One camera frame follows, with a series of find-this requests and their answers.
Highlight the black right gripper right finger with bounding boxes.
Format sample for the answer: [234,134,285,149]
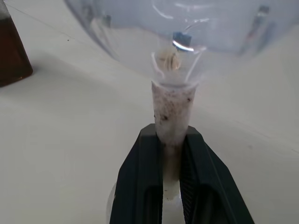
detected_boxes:
[178,126,256,224]

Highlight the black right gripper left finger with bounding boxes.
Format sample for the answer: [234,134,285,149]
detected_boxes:
[109,124,165,224]

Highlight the clear plastic wine glass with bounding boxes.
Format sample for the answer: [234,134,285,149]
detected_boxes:
[64,0,299,224]

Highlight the clear bottle red label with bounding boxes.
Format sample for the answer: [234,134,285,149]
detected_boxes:
[0,0,34,88]

